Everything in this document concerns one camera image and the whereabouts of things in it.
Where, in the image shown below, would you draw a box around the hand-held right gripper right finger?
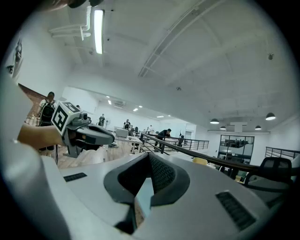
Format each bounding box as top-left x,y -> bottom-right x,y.
149,152 -> 190,207

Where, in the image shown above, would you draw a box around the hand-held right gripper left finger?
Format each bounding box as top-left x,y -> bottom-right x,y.
104,152 -> 151,204

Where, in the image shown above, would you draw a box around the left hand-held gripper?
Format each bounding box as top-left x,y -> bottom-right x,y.
51,100 -> 116,158

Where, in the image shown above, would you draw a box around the person's left forearm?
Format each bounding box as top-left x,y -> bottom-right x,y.
17,121 -> 64,151

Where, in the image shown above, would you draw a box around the white work table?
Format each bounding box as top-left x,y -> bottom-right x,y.
114,126 -> 144,154

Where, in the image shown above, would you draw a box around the yellow plastic basin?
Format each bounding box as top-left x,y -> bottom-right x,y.
192,157 -> 208,166

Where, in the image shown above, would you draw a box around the black metal railing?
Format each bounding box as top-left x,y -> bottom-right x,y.
140,132 -> 300,180

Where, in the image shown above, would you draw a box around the glass-walled office room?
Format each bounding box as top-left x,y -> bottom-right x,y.
217,135 -> 255,165

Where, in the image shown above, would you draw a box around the black office chair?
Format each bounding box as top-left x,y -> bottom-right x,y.
243,156 -> 294,193

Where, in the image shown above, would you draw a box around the long ceiling strip light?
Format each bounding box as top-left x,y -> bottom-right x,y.
93,9 -> 105,55

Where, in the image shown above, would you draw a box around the white ceiling pipes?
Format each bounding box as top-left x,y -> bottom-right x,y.
48,6 -> 92,41

